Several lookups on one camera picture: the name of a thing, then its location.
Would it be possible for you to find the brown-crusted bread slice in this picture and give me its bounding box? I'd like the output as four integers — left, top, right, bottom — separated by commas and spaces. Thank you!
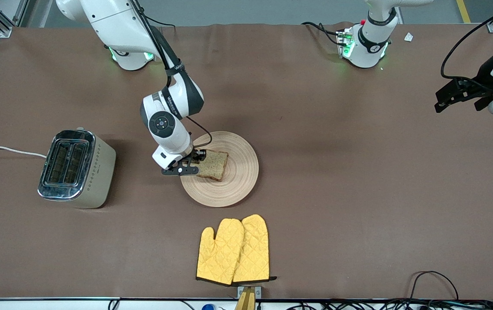
195, 149, 229, 182

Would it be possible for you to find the round light wooden plate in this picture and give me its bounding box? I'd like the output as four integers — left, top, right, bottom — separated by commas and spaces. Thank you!
180, 130, 260, 208

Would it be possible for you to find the beige and chrome toaster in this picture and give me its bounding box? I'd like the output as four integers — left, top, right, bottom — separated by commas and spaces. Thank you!
37, 128, 117, 209

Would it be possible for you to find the yellow quilted oven mitt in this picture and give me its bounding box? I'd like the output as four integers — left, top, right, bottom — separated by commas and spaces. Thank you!
196, 218, 245, 286
232, 214, 278, 283

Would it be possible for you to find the brown table cover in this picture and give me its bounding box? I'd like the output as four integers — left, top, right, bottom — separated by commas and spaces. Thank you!
0, 22, 493, 301

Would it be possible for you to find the wooden clamp piece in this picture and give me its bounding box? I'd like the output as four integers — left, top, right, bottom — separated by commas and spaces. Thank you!
234, 288, 256, 310

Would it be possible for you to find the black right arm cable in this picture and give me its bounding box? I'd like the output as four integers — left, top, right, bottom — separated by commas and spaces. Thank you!
132, 0, 213, 148

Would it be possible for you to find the grey metal bracket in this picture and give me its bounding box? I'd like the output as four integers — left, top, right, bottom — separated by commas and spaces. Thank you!
238, 285, 262, 298

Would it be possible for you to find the white toaster power cord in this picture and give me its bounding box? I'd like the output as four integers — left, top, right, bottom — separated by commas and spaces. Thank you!
0, 144, 48, 159

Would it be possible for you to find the black looped cable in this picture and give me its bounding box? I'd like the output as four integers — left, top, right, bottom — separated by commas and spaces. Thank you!
409, 271, 459, 302

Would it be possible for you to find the black cable bundle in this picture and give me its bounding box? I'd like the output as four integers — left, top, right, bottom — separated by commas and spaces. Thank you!
289, 299, 493, 310

